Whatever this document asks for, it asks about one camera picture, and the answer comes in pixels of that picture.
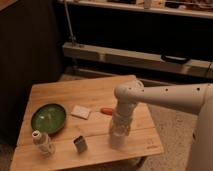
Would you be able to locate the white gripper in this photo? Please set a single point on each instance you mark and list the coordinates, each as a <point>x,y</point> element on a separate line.
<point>122,118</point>

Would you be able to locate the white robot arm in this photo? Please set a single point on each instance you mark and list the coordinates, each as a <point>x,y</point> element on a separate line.
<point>192,98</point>

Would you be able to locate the white flat eraser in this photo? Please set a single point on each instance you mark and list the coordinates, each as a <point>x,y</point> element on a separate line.
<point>81,112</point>

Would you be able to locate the green ceramic bowl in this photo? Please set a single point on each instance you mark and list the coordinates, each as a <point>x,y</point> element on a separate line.
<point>49,118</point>

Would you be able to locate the orange carrot toy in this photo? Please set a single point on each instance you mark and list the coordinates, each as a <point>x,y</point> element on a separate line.
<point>107,111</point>

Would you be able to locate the small metal box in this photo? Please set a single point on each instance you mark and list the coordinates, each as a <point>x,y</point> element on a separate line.
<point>80,144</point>

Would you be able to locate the wooden table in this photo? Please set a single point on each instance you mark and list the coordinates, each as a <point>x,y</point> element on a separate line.
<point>143,139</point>

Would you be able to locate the low wooden bench shelf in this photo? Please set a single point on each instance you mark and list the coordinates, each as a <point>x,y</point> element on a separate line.
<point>137,59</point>

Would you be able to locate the white small bottle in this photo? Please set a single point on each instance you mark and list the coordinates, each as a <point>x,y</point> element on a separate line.
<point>43,142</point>

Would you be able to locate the metal pole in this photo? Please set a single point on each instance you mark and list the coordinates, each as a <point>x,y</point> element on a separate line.
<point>72,37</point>

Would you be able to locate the wooden wall shelf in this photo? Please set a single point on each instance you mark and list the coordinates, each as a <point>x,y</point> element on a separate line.
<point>136,8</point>

